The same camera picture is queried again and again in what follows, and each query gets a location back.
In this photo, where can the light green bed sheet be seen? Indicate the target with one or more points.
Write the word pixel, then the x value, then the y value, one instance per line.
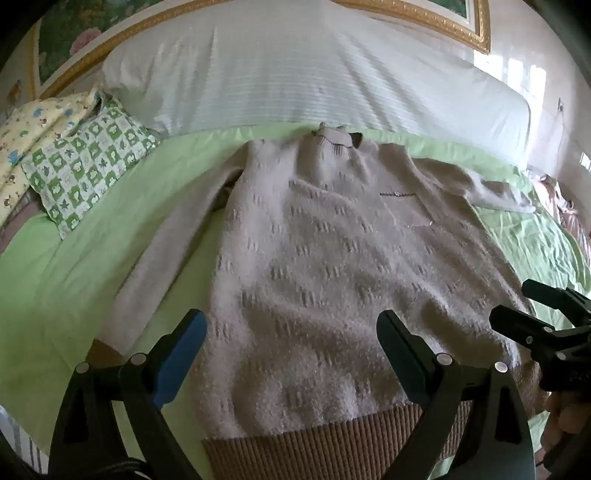
pixel 69 286

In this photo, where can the green checkered pillow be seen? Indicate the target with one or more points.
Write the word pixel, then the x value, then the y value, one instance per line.
pixel 87 166

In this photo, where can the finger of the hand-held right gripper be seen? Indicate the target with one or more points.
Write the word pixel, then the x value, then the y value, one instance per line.
pixel 517 323
pixel 558 301

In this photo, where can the mauve blanket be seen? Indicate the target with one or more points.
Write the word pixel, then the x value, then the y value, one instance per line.
pixel 18 221

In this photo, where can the yellow printed pillow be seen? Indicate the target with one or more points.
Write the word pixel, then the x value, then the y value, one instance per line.
pixel 32 129

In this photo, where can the white wall socket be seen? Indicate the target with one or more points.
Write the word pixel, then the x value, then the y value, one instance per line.
pixel 585 161

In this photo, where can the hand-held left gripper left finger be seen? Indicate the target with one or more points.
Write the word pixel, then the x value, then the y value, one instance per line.
pixel 183 353

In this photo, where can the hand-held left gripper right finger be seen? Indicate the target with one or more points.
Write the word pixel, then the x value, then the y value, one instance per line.
pixel 400 353

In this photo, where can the beige knit sweater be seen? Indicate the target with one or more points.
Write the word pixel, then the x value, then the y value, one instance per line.
pixel 314 258

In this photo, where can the white striped quilt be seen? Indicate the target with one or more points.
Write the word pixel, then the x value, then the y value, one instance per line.
pixel 295 69

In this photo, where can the person's right hand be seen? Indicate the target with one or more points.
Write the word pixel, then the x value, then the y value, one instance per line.
pixel 558 424

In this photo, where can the pink cloth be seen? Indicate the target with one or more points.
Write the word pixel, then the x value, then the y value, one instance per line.
pixel 565 207

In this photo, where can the gold framed floral painting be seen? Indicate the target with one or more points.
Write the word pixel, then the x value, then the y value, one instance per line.
pixel 69 27

